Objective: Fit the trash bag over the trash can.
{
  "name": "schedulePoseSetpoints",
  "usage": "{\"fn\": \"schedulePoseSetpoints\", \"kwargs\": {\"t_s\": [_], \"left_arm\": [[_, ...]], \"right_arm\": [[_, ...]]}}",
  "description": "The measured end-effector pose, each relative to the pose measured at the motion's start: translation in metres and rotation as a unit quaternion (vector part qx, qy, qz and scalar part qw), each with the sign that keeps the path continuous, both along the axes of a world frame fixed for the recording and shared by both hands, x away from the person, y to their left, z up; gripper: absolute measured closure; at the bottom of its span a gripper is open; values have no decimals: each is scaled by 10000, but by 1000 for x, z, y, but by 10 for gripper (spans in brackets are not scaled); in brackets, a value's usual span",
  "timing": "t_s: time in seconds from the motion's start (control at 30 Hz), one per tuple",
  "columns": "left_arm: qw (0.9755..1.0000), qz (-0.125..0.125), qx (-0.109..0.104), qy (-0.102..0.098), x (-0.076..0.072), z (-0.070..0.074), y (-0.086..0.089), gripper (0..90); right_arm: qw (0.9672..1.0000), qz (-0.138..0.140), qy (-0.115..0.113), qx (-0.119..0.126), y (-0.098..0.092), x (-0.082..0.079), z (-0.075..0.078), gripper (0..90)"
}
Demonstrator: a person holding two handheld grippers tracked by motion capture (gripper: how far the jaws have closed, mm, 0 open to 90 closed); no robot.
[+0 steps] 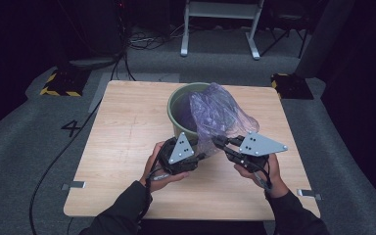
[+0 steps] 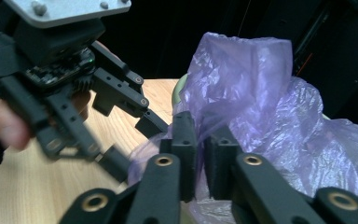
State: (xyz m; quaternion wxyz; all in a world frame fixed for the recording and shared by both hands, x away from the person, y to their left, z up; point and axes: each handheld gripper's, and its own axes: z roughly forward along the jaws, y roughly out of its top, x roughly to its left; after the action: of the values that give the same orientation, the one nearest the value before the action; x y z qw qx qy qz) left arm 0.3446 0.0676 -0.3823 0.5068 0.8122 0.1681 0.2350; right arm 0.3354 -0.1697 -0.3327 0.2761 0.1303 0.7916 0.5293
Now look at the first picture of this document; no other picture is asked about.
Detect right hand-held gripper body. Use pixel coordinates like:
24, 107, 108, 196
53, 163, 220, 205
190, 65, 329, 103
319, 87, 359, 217
237, 131, 289, 173

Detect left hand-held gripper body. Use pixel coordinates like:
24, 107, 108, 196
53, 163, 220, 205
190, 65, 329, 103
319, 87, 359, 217
158, 131, 200, 175

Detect purple plastic bag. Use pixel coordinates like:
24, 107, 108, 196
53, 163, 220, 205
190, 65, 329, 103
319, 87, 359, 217
189, 81, 260, 158

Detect green plastic bucket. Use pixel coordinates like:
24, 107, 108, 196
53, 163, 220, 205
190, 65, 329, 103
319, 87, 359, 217
166, 81, 212, 142

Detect person's right hand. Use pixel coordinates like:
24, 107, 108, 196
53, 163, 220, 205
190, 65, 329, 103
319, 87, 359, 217
234, 152, 290, 199

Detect person's left hand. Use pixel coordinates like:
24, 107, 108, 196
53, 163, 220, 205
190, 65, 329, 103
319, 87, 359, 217
139, 140, 190, 194

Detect yellow black striped base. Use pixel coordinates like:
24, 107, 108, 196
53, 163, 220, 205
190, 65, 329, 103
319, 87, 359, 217
39, 69, 91, 98
270, 72, 315, 101

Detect black tripod legs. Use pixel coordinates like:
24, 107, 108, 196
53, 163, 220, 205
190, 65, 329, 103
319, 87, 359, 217
259, 27, 308, 59

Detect grey curtain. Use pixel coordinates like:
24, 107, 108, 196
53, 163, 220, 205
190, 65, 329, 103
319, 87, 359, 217
294, 0, 356, 79

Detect white metal stand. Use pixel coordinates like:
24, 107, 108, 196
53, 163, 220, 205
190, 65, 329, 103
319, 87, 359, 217
179, 0, 265, 61

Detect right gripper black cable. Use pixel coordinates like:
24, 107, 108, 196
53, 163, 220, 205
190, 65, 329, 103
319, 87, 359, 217
253, 161, 273, 192

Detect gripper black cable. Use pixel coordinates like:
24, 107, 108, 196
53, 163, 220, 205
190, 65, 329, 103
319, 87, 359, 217
253, 161, 273, 192
136, 156, 165, 229

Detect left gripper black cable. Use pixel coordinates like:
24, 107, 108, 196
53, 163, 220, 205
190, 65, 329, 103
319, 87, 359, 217
136, 156, 165, 229

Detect metal table bracket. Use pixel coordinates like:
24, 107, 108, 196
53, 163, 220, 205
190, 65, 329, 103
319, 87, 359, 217
296, 188, 323, 201
61, 180, 87, 191

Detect bundle of floor cables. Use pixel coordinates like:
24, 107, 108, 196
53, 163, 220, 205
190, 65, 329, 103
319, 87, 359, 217
127, 23, 185, 51

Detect long black floor cable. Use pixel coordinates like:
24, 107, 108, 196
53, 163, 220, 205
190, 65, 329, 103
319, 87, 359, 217
28, 52, 137, 235

